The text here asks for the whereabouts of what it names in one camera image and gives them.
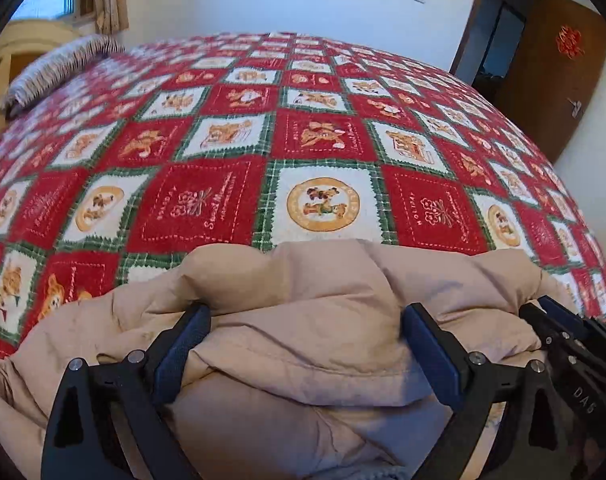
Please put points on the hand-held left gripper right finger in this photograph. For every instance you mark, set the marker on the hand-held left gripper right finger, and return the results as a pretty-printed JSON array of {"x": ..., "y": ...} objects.
[{"x": 433, "y": 355}]

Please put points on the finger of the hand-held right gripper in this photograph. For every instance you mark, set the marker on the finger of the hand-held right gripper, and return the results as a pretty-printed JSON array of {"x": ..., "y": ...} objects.
[
  {"x": 548, "y": 332},
  {"x": 565, "y": 312}
]

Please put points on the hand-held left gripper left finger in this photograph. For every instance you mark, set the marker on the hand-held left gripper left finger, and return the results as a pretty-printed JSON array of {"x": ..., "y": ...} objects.
[{"x": 183, "y": 350}]

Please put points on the light quilted puffer jacket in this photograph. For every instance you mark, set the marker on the light quilted puffer jacket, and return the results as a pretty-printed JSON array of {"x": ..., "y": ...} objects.
[{"x": 308, "y": 320}]

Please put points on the brown wooden door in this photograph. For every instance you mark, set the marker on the brown wooden door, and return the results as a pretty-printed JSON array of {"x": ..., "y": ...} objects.
[{"x": 548, "y": 70}]

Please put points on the red checked printed blanket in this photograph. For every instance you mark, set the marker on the red checked printed blanket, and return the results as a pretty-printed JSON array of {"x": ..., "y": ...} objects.
[{"x": 308, "y": 135}]

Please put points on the red paper door decoration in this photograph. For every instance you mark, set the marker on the red paper door decoration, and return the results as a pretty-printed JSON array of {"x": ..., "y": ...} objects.
[{"x": 569, "y": 41}]

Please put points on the striped pillow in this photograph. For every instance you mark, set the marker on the striped pillow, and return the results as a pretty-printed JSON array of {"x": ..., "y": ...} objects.
[{"x": 48, "y": 72}]

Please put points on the cream wooden headboard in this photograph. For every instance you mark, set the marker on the cream wooden headboard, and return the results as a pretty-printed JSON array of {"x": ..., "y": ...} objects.
[{"x": 28, "y": 35}]

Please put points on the dark wooden door frame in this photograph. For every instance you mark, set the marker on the dark wooden door frame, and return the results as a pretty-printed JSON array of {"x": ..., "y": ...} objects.
[{"x": 470, "y": 20}]

